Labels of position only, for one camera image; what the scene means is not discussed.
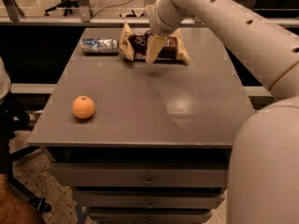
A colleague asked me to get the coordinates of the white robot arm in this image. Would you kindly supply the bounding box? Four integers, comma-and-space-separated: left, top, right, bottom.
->
148, 0, 299, 224

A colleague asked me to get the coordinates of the metal railing frame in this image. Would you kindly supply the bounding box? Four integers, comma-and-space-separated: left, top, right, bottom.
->
0, 0, 299, 29

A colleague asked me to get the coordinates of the silver blue redbull can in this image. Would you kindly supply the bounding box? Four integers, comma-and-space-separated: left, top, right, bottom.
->
81, 38, 119, 54

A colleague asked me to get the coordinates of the top grey drawer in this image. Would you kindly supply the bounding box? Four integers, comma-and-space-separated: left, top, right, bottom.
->
51, 163, 227, 188

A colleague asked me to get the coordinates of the bottom grey drawer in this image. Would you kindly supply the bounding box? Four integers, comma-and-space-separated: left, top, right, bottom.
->
89, 208, 211, 224

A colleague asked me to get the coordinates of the black floor cable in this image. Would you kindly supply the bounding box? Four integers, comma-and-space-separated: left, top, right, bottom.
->
93, 0, 166, 18

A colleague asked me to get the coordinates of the grey drawer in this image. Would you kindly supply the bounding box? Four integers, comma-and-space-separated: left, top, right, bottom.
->
51, 163, 227, 188
89, 208, 211, 224
74, 190, 225, 209

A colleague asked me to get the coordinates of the black chair at left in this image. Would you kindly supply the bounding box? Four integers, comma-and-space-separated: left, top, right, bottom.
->
0, 91, 52, 224

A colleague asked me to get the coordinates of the middle grey drawer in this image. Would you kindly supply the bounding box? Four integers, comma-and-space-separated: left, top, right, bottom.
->
74, 190, 225, 209

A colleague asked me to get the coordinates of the brown sea salt chip bag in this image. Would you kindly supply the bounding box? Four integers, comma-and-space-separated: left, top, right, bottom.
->
119, 22, 190, 62

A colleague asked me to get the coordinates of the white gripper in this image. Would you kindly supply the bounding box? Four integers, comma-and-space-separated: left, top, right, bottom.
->
145, 0, 184, 63

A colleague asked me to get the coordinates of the orange fruit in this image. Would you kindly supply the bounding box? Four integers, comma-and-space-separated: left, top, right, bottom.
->
72, 96, 95, 119

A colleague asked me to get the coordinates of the black office chair background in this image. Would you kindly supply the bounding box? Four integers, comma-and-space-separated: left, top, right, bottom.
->
45, 0, 78, 16

